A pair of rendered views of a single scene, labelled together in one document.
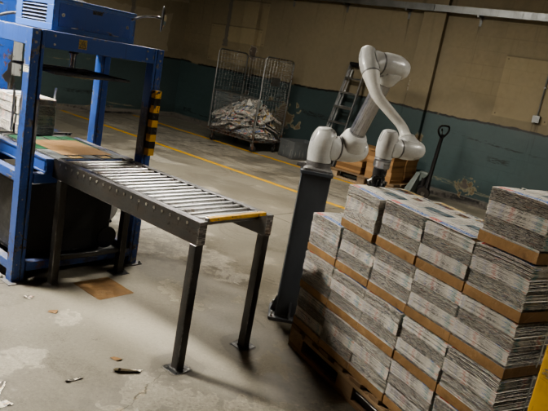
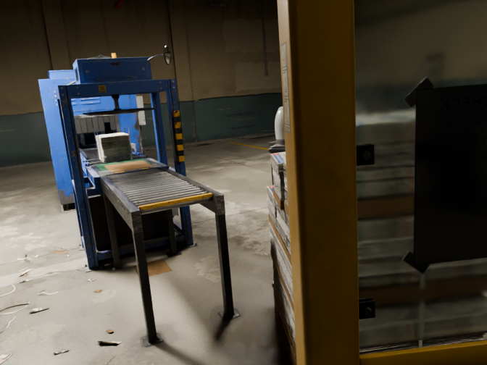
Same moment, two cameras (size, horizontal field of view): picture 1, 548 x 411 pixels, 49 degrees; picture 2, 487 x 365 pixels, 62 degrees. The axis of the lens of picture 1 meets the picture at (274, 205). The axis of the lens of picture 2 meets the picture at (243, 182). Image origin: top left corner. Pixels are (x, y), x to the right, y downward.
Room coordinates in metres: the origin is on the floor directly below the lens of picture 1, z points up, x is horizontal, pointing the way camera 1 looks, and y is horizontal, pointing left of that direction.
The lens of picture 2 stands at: (1.19, -1.16, 1.38)
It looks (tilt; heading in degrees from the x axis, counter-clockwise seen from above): 12 degrees down; 26
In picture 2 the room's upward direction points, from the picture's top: 4 degrees counter-clockwise
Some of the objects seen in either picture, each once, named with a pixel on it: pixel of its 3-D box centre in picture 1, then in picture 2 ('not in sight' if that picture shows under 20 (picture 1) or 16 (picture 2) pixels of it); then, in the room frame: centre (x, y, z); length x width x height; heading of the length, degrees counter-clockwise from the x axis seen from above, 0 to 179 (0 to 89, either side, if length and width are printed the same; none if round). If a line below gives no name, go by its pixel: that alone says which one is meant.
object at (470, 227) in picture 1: (478, 228); not in sight; (2.60, -0.90, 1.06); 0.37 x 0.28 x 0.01; 121
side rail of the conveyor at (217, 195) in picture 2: (188, 192); (185, 185); (3.63, 0.53, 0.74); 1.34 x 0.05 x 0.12; 52
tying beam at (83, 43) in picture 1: (74, 41); (114, 89); (4.07, 1.48, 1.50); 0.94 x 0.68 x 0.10; 142
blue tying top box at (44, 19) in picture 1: (77, 18); (111, 72); (4.07, 1.48, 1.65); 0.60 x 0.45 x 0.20; 142
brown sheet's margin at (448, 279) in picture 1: (468, 272); not in sight; (2.59, -0.90, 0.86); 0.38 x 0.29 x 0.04; 121
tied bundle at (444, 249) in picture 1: (473, 254); not in sight; (2.59, -0.90, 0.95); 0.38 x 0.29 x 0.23; 121
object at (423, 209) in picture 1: (435, 209); not in sight; (2.84, -0.76, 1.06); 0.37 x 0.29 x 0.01; 120
